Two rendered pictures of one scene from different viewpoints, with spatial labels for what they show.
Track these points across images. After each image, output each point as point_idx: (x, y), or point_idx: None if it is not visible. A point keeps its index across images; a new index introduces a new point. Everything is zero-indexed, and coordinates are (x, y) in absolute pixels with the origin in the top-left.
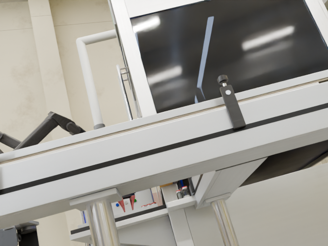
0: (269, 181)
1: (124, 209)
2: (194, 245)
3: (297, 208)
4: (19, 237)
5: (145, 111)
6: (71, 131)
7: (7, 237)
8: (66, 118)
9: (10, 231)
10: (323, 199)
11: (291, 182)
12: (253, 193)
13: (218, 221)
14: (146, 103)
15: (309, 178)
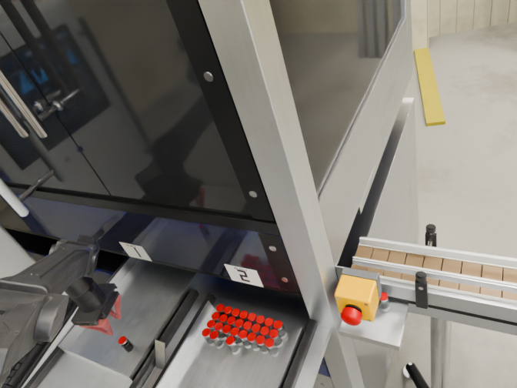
0: (380, 201)
1: (111, 332)
2: (353, 342)
3: (388, 215)
4: None
5: (300, 178)
6: (55, 333)
7: None
8: (33, 316)
9: None
10: (395, 192)
11: (387, 189)
12: (375, 227)
13: (447, 322)
14: (298, 158)
15: (392, 174)
